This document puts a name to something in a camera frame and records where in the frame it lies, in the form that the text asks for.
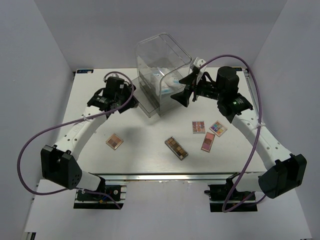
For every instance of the long brown eyeshadow palette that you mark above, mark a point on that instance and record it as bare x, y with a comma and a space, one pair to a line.
176, 148

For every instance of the aluminium right side rail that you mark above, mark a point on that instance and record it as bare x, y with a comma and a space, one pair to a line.
248, 78

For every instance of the aluminium rail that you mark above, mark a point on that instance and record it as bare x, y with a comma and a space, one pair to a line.
165, 176
248, 78

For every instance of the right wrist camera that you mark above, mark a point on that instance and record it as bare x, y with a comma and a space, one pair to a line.
197, 62

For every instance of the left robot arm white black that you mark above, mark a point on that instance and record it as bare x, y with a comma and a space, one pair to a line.
59, 162

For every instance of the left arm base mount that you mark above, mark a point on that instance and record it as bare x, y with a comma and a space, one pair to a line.
113, 198

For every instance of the left blue table label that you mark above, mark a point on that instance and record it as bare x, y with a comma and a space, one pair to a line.
84, 71

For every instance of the pink blush palette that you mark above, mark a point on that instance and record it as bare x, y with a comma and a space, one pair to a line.
207, 142

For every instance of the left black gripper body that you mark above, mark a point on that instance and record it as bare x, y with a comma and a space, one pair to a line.
126, 94

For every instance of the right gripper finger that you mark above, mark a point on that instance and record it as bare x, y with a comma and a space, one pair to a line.
192, 79
183, 97

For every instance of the cotton pad pack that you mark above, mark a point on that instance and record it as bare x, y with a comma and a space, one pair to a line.
157, 73
169, 84

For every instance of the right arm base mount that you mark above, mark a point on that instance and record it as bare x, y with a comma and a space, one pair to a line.
217, 194

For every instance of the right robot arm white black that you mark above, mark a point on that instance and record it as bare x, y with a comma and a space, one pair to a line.
284, 170

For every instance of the aluminium front rail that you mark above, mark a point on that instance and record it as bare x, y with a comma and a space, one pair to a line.
165, 176

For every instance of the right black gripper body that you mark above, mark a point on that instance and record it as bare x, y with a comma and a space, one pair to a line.
207, 89

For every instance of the square brown eyeshadow palette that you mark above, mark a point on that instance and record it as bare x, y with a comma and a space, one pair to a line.
114, 141

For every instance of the nine pan pink palette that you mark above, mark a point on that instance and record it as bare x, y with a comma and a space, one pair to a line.
198, 127

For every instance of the colourful eyeshadow palette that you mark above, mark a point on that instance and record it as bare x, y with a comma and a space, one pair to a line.
218, 128

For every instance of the blue table label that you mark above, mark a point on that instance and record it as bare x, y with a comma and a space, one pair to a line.
238, 69
84, 71

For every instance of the clear acrylic makeup organizer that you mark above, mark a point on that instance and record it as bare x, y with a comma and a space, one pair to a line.
161, 62

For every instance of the right blue table label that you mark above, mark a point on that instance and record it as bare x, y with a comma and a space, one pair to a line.
238, 69

